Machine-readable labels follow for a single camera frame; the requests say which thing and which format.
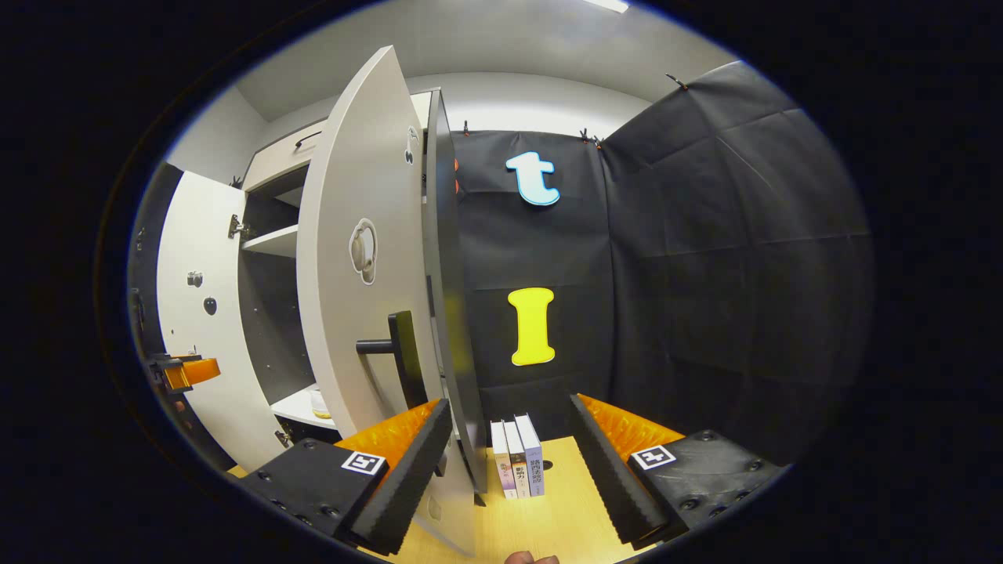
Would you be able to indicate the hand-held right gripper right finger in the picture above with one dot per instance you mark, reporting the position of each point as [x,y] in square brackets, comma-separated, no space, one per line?
[615,478]

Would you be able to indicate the metal door hinge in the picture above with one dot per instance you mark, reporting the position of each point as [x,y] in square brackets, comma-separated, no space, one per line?
[235,227]
[282,438]

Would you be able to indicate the white pink paperback book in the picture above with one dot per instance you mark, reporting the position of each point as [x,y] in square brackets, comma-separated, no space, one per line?
[501,470]

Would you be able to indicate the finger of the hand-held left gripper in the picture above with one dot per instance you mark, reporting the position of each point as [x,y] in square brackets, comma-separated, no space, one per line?
[166,361]
[196,373]

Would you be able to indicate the long ceiling light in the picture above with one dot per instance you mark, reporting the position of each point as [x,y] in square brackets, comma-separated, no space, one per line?
[607,5]

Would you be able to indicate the white canvas shoe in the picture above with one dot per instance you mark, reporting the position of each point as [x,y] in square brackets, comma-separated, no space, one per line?
[320,404]

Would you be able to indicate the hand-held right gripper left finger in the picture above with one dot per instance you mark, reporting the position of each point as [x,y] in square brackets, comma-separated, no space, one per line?
[407,482]

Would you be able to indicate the lavender paperback book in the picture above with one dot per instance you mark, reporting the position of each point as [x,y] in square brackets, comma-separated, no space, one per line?
[533,454]

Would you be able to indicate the white shoe cabinet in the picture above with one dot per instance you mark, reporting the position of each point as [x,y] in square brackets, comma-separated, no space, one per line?
[450,274]

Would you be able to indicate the white cabinet drawer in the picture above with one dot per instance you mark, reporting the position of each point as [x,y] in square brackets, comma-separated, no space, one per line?
[274,164]

